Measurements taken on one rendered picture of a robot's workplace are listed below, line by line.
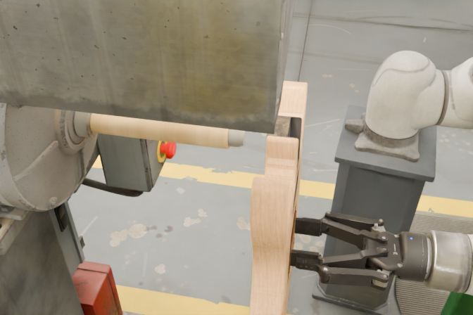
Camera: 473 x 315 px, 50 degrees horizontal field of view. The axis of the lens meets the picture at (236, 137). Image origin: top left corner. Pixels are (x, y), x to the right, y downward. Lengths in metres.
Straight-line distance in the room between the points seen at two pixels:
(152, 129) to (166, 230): 1.56
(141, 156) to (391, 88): 0.72
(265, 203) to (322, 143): 2.04
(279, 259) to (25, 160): 0.33
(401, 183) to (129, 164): 0.82
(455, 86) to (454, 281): 0.71
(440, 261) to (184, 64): 0.54
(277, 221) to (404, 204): 1.00
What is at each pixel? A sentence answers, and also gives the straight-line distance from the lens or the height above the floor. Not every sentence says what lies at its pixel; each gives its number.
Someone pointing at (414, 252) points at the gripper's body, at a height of 1.04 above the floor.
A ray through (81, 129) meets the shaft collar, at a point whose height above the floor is 1.25.
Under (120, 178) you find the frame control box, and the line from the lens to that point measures 1.04.
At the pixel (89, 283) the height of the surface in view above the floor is 0.62.
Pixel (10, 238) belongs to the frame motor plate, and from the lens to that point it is 0.78.
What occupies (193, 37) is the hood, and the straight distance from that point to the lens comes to 0.39.
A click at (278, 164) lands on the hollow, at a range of 0.71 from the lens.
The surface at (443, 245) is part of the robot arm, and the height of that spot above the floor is 1.05.
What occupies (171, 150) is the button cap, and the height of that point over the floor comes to 0.98.
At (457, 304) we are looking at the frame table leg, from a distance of 1.41.
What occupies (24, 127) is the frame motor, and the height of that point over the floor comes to 1.30.
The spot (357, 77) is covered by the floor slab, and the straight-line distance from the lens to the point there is 3.18.
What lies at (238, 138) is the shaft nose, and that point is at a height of 1.26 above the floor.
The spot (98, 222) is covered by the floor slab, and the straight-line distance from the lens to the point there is 2.28.
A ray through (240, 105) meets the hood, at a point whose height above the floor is 1.41.
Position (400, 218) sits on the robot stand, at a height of 0.50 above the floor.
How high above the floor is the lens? 1.65
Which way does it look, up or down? 39 degrees down
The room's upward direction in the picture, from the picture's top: straight up
